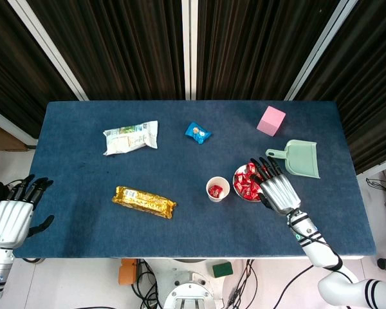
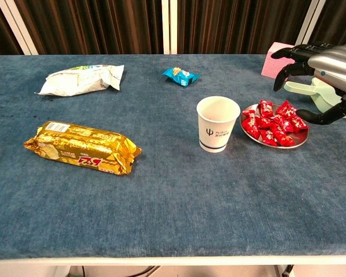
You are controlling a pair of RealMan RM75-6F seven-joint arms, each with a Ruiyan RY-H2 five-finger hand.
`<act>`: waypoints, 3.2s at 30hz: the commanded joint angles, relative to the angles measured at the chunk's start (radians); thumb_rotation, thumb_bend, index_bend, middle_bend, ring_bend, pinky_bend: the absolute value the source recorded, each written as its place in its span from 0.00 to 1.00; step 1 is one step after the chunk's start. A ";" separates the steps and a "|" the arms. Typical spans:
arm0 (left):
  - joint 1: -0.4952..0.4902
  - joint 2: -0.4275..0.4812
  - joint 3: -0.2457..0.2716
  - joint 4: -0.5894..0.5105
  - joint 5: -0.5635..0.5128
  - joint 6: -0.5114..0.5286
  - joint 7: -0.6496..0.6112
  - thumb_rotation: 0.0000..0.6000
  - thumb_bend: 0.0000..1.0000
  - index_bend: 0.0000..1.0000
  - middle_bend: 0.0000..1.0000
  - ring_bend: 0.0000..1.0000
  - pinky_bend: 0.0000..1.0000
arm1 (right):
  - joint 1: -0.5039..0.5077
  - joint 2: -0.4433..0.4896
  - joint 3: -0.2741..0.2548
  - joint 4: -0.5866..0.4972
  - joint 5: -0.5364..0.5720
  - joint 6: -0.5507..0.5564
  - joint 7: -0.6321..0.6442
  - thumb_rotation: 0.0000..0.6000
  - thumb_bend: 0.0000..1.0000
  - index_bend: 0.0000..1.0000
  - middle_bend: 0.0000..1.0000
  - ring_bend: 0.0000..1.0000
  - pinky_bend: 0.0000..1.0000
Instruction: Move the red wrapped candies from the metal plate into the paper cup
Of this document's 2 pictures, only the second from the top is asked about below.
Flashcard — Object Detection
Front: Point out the blue snack packet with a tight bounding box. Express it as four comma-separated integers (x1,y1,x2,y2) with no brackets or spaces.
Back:
161,66,201,88

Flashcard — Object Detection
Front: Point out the blue fabric table cover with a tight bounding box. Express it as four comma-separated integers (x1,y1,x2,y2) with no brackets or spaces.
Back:
0,54,346,260

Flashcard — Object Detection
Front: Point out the green plastic dustpan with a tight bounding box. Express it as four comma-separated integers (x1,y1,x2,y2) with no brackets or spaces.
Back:
284,77,346,119

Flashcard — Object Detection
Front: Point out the white frame post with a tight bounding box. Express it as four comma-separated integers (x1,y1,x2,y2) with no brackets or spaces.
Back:
301,0,327,47
0,0,40,55
161,0,178,55

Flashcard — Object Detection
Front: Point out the pink foam cube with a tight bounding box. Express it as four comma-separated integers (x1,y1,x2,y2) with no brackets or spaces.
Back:
261,42,296,79

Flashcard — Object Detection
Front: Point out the white snack bag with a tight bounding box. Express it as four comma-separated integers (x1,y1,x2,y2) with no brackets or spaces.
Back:
34,64,125,97

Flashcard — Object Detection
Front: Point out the white paper cup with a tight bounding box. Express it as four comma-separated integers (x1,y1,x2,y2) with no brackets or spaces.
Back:
196,95,242,154

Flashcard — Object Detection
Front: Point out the gold biscuit package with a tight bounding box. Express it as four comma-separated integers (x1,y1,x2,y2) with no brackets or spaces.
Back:
23,120,143,175

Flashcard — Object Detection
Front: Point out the metal bowl with candies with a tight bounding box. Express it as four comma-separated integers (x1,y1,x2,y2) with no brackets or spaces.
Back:
240,103,310,149

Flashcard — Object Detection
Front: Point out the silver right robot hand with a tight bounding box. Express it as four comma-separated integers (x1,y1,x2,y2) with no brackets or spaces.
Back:
270,42,346,126

